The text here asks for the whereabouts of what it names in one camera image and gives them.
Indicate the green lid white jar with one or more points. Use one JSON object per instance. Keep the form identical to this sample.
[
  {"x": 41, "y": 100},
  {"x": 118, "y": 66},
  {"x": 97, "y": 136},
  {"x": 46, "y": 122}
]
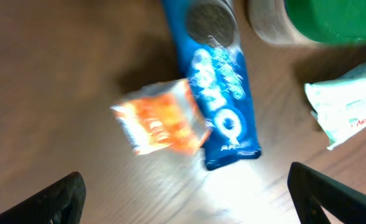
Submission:
[{"x": 309, "y": 22}]

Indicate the orange white snack packet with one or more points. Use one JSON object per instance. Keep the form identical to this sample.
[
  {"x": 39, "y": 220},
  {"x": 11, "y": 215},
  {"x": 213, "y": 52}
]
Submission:
[{"x": 162, "y": 116}]

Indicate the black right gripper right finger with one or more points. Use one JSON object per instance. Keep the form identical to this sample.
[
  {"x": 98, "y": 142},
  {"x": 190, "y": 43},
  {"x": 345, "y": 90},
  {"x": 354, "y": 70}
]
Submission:
[{"x": 313, "y": 192}]

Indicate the blue Oreo cookie pack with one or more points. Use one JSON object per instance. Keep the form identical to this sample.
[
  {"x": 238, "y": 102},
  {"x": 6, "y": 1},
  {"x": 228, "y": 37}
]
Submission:
[{"x": 210, "y": 56}]

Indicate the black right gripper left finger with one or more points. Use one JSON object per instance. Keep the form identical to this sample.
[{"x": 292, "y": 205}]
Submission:
[{"x": 61, "y": 202}]

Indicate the white teal wet wipes pack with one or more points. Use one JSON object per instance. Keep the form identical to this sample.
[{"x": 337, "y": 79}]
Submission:
[{"x": 339, "y": 105}]

